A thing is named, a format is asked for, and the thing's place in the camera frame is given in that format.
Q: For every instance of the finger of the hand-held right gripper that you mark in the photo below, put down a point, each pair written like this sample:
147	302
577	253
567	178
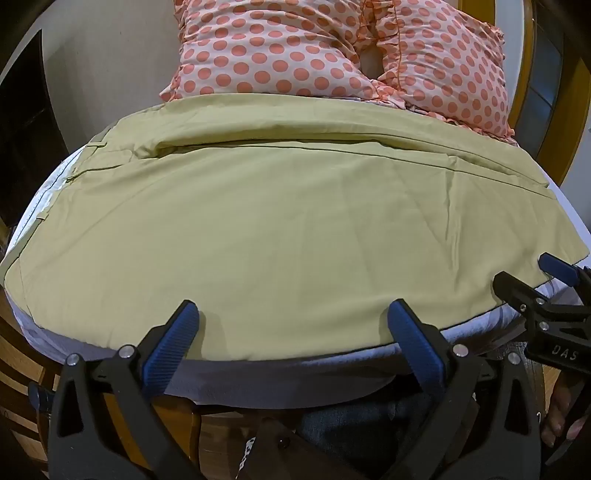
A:
557	270
524	288

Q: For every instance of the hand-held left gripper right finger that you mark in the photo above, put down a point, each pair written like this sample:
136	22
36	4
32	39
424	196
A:
415	346

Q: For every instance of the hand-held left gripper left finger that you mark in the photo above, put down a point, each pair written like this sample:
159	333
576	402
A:
171	339

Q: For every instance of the yellow-green fabric sheet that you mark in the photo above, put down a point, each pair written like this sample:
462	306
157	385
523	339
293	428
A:
286	221

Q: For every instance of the person's right hand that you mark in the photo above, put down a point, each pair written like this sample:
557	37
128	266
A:
557	410

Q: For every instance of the person's denim-clad leg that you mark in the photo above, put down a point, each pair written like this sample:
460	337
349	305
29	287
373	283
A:
355	429

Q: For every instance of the orange polka dot ruffled pillow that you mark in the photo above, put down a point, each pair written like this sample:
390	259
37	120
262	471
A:
452	60

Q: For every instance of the dark wooden cabinet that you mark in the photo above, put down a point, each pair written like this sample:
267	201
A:
23	129

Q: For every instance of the wooden bed frame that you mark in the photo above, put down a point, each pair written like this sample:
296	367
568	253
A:
21	369

